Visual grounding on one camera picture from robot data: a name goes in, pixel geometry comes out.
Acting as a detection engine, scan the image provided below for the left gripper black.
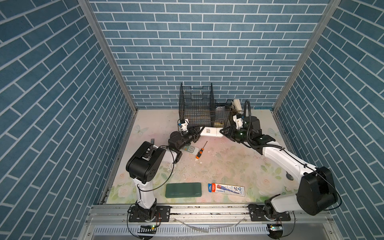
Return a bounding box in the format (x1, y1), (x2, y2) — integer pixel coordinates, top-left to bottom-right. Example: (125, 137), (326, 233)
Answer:
(176, 125), (204, 152)

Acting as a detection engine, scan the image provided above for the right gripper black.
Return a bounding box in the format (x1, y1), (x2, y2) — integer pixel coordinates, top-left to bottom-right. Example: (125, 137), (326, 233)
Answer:
(219, 125), (252, 144)

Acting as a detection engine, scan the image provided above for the grey remote with teal buttons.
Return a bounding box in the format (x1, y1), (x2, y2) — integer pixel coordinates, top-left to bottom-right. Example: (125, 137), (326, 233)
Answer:
(181, 145), (200, 155)

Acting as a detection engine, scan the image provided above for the white remote control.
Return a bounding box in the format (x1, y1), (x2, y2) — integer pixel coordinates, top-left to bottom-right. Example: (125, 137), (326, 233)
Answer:
(201, 127), (223, 138)

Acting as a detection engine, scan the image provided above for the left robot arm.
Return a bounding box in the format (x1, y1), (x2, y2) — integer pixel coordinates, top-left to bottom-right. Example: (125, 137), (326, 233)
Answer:
(126, 126), (205, 214)

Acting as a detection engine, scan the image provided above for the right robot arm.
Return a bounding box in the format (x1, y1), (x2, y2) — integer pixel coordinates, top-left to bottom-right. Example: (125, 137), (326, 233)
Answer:
(220, 115), (342, 221)

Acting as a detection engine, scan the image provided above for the orange black screwdriver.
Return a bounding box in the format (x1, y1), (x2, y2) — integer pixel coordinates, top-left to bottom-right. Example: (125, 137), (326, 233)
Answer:
(196, 142), (208, 159)

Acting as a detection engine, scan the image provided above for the white block in basket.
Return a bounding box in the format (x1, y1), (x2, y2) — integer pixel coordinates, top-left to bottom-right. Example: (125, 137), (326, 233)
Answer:
(232, 99), (244, 114)

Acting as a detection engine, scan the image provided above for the dark green rectangular case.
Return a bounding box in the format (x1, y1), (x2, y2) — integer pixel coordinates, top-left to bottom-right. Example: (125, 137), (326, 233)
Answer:
(165, 183), (202, 199)

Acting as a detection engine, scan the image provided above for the metal spoon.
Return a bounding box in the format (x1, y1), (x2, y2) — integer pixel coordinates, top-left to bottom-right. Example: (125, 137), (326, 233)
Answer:
(286, 172), (294, 181)

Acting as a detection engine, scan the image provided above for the toothpaste box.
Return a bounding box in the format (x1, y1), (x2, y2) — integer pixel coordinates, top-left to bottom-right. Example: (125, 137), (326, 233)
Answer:
(208, 183), (245, 197)

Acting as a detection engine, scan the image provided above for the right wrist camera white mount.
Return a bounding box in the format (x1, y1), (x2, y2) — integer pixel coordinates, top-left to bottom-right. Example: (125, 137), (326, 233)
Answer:
(233, 115), (244, 130)

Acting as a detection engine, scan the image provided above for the black corrugated cable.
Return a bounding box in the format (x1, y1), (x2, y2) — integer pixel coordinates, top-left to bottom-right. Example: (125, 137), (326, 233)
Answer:
(242, 99), (253, 133)

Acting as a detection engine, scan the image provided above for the black wire mesh basket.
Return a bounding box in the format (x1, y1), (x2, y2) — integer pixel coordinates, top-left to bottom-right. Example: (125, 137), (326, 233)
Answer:
(178, 84), (240, 129)

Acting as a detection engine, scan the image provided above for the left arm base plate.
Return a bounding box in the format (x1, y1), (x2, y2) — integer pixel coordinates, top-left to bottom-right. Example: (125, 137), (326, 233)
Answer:
(128, 204), (171, 223)

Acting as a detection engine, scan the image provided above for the aluminium front rail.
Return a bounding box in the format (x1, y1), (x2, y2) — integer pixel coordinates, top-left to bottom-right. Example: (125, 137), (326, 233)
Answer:
(86, 203), (333, 225)

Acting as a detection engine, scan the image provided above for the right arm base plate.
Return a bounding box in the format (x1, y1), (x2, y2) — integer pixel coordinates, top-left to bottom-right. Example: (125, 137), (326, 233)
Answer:
(248, 204), (291, 222)

